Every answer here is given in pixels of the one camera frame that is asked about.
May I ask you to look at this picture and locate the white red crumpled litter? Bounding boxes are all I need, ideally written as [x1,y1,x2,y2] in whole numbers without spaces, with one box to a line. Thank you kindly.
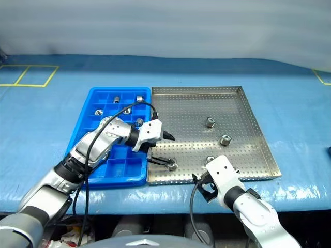
[50,224,95,248]

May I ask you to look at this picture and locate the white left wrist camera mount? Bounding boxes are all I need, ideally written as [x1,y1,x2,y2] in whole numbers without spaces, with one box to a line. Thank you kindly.
[131,119,164,152]

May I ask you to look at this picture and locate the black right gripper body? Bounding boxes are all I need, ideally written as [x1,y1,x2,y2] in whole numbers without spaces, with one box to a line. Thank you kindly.
[203,173,219,200]

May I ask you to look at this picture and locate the grey robot torso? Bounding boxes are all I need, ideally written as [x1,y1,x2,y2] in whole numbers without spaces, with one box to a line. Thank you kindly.
[93,234,207,248]

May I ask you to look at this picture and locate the grey rounded shape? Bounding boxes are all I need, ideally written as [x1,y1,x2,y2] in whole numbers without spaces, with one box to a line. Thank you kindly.
[113,215,145,236]
[184,219,215,247]

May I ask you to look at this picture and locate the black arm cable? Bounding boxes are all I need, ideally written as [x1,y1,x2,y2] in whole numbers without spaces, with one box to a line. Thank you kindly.
[189,182,217,248]
[72,101,160,247]

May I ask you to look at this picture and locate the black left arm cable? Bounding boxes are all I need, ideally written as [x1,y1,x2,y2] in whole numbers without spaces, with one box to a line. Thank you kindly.
[72,101,160,247]

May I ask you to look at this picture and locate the blue compartment tray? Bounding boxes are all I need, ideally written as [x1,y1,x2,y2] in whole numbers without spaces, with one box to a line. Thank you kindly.
[66,86,152,188]

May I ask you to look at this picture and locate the perforated steel tray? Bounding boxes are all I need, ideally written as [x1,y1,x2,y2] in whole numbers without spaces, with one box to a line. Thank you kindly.
[146,86,282,186]

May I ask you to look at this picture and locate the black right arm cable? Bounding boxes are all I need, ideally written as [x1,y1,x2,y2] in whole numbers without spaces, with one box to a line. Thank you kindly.
[189,182,217,248]

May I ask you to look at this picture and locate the blue plastic table cover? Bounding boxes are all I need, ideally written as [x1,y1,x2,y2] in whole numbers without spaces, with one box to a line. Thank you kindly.
[0,53,331,215]

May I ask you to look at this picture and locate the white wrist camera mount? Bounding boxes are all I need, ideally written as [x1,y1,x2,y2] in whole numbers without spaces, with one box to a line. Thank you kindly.
[205,154,246,206]
[131,119,164,152]

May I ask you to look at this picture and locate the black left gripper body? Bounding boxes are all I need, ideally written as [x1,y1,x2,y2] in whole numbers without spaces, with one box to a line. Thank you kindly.
[141,139,163,163]

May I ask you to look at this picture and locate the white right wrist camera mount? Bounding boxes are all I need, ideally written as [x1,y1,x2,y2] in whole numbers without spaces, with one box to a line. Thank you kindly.
[205,154,246,206]

